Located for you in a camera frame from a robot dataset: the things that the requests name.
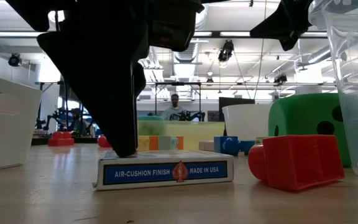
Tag orange curved toy block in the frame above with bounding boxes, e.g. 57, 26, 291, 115
149, 136, 185, 152

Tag small tan square dish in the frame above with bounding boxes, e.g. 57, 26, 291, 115
198, 141, 215, 152

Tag person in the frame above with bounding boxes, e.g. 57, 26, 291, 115
161, 93, 189, 121

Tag white round cup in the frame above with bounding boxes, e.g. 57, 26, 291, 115
222, 104, 273, 141

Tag black ceiling spotlight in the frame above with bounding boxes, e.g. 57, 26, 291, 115
7, 52, 22, 67
273, 73, 288, 85

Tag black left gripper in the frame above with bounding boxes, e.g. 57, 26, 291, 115
4, 0, 204, 158

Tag black overhead crossbar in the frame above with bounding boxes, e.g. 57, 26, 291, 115
0, 30, 329, 39

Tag red stepped toy block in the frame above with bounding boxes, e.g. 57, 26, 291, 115
247, 135, 346, 192

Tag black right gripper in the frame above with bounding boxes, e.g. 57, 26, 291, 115
249, 0, 314, 52

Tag mint small toy block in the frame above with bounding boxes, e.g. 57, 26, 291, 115
158, 136, 179, 152

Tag red large toy block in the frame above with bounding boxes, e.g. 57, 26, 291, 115
47, 131, 75, 147

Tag black background station frame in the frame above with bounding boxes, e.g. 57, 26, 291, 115
155, 82, 202, 114

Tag black overhead camera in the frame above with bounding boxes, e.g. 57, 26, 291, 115
218, 39, 234, 62

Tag black aluminium table frame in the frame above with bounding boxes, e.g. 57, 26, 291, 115
31, 136, 99, 146

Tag white plastic handled bin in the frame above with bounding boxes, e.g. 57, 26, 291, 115
0, 73, 43, 174

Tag yellow small toy block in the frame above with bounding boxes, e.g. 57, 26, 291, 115
137, 136, 150, 152

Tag dark blue toy block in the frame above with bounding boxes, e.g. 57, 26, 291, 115
213, 136, 241, 157

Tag playing card box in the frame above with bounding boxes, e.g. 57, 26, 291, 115
93, 150, 234, 192

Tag thin hanging cable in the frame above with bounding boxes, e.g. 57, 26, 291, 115
253, 39, 265, 100

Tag green foam die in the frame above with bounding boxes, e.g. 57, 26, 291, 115
268, 93, 352, 168

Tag teal toy block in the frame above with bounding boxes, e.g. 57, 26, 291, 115
240, 140, 256, 156

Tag yellow translucent bin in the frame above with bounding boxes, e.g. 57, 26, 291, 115
137, 120, 226, 152

